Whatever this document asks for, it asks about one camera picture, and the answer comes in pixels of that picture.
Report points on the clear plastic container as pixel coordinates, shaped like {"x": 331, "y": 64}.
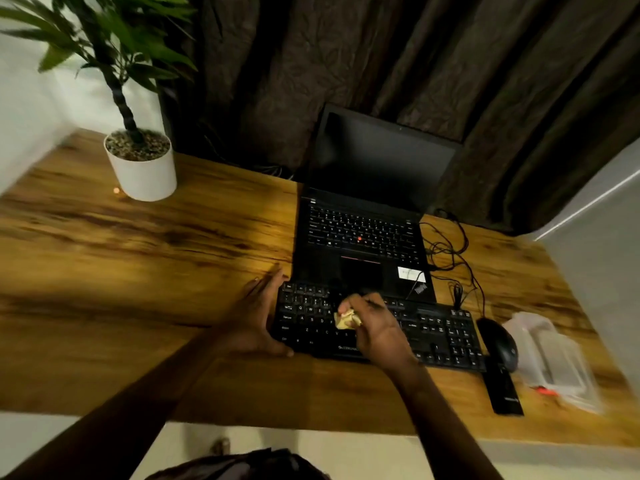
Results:
{"x": 550, "y": 359}

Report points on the dark brown curtain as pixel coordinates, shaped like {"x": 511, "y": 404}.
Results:
{"x": 450, "y": 59}

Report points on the black laptop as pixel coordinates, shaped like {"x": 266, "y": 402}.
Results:
{"x": 370, "y": 194}

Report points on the person's right fingers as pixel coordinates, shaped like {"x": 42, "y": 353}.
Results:
{"x": 362, "y": 302}

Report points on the person's left thumb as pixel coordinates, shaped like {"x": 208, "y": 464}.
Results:
{"x": 280, "y": 350}

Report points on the person's right forearm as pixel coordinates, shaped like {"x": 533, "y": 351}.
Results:
{"x": 445, "y": 424}

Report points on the person's right hand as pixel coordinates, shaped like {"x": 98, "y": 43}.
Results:
{"x": 382, "y": 334}

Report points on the person's left hand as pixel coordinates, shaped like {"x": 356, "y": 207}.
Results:
{"x": 250, "y": 324}

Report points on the white plant pot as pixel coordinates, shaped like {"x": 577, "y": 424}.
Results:
{"x": 145, "y": 177}

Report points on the black keyboard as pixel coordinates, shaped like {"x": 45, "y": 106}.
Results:
{"x": 440, "y": 334}

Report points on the black computer mouse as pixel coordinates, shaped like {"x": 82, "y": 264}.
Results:
{"x": 498, "y": 344}

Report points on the person's dark clothing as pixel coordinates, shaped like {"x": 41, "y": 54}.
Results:
{"x": 240, "y": 467}

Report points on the green leafy plant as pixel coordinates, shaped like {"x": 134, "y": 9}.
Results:
{"x": 120, "y": 39}

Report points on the yellow cloth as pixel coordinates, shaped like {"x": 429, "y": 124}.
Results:
{"x": 347, "y": 320}

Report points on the person's left forearm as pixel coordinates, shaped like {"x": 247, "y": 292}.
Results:
{"x": 125, "y": 414}

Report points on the black remote control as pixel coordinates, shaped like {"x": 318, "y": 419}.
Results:
{"x": 504, "y": 392}

